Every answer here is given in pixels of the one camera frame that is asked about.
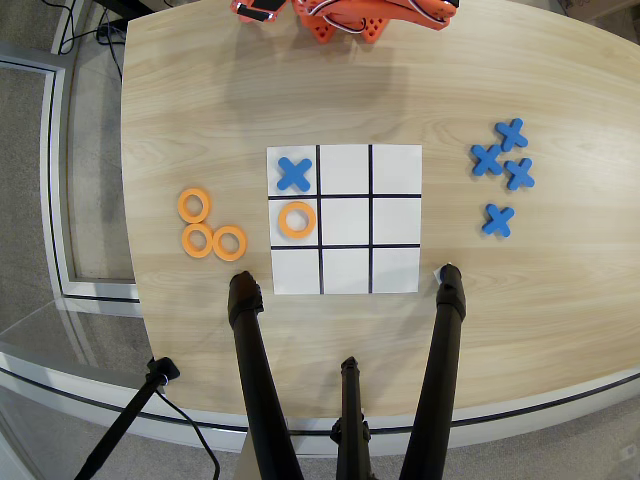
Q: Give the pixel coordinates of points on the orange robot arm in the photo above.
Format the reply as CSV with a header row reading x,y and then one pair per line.
x,y
395,12

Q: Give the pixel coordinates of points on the brown cardboard box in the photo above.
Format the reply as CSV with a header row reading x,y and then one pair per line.
x,y
600,6

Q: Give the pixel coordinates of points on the blue cross piece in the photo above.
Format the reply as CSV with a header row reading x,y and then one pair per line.
x,y
519,174
511,135
498,221
295,174
487,160

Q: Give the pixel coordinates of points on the white tic-tac-toe grid sheet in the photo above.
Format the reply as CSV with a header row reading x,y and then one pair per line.
x,y
395,222

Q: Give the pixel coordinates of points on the small white label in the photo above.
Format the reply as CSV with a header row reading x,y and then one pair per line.
x,y
436,274

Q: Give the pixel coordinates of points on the thick black tripod leg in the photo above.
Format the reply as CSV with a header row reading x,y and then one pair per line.
x,y
440,370
257,370

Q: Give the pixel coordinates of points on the slim black stand pole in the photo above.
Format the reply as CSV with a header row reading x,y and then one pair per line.
x,y
130,410

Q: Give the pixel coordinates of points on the grey framed glass panel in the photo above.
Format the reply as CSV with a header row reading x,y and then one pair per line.
x,y
55,175

